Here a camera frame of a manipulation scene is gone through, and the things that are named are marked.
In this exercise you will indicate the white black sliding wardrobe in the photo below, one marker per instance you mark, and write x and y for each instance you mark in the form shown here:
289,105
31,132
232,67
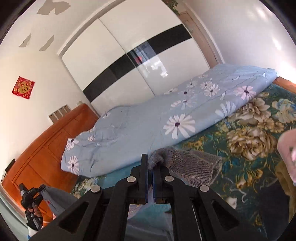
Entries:
135,51

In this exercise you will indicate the pink garment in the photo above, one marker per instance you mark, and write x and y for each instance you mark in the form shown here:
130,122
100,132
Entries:
286,149

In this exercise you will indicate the grey hooded sweatshirt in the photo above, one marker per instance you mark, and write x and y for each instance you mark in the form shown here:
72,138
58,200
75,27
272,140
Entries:
195,168

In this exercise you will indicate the light blue floral duvet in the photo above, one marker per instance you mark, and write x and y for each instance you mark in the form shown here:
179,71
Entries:
124,133

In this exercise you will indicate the left hand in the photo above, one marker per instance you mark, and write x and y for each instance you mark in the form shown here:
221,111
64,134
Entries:
35,211

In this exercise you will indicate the wooden door frame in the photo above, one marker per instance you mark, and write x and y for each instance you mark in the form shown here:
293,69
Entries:
202,38

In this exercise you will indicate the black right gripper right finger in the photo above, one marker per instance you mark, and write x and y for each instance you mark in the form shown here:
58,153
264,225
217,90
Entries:
199,213

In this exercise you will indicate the green hanging plant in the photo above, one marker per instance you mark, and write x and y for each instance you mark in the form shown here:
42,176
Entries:
172,4

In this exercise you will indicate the orange wooden headboard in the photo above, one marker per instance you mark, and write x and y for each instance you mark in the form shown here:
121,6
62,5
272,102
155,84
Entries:
40,162

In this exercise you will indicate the teal floral bed blanket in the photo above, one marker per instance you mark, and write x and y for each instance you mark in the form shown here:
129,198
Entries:
247,142

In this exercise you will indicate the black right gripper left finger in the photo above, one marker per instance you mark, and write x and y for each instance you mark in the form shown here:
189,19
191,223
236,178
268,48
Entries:
100,214

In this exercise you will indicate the red fu wall decoration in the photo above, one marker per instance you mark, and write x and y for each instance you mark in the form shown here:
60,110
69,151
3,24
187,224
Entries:
23,87

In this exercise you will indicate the mustard yellow garment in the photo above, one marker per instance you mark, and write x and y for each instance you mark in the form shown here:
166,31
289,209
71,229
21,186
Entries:
285,180

